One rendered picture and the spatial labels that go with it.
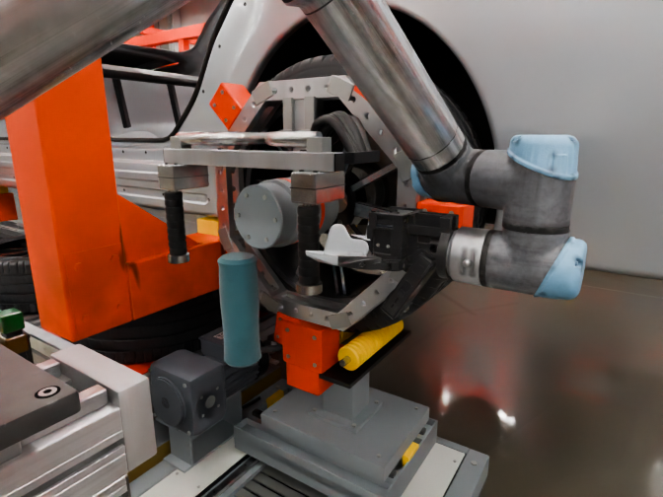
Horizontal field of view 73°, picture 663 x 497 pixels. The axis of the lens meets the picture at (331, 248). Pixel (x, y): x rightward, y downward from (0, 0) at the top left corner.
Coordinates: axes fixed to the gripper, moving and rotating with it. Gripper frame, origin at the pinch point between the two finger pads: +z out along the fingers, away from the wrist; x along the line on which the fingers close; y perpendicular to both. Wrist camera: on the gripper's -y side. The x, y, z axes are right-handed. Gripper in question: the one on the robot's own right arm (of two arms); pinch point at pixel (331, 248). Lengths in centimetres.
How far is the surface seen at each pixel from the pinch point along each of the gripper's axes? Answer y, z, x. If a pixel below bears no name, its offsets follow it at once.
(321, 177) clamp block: 11.2, 1.9, 0.0
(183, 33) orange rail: 227, 791, -628
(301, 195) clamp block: 8.3, 4.7, 1.6
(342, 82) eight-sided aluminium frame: 27.6, 10.6, -20.1
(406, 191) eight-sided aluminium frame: 7.2, -3.7, -20.4
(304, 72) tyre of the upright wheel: 31, 26, -29
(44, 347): -45, 104, 2
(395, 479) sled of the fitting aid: -66, 0, -29
